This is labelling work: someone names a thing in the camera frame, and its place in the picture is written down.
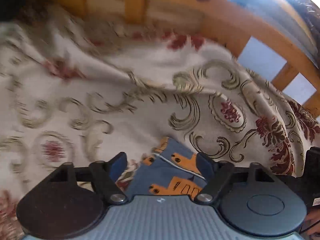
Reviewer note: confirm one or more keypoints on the black plastic bag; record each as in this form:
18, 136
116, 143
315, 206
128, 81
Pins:
296, 19

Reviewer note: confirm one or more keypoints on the wooden bed frame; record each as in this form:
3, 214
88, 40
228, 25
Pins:
229, 25

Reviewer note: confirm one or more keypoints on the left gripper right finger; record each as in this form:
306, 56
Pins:
217, 176

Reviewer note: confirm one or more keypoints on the person's right hand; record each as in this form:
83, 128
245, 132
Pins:
313, 218

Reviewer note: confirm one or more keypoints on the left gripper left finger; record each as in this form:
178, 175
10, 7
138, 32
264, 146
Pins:
104, 177

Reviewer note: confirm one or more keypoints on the blue orange patterned pants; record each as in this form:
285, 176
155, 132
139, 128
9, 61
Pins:
169, 171

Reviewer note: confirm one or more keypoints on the floral white bedspread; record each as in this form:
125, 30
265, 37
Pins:
81, 91

